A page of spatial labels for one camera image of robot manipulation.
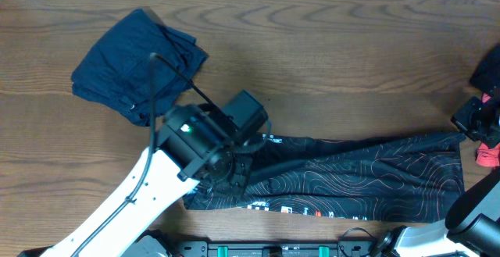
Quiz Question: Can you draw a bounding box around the red cloth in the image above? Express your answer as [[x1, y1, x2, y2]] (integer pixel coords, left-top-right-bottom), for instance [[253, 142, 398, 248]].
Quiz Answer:
[[476, 94, 499, 168]]

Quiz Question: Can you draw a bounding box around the black fabric at right edge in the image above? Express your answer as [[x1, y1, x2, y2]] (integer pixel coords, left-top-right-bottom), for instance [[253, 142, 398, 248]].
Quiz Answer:
[[470, 44, 499, 97]]

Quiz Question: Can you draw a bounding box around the folded dark blue garment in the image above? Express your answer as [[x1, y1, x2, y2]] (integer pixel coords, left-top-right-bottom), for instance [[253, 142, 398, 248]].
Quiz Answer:
[[71, 8, 208, 127]]

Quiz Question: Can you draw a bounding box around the black orange patterned sports jersey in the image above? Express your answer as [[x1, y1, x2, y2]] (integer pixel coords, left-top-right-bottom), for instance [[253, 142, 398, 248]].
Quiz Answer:
[[184, 132, 465, 223]]

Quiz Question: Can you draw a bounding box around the black aluminium mounting rail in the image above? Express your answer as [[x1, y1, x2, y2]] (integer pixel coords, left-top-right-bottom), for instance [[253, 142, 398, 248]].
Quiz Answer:
[[169, 241, 373, 257]]

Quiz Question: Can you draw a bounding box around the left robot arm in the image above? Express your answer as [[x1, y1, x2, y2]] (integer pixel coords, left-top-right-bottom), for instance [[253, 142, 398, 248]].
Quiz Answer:
[[20, 91, 269, 256]]

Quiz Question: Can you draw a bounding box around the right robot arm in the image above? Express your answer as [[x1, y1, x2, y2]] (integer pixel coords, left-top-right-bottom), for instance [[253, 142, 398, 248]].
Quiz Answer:
[[369, 96, 499, 256]]

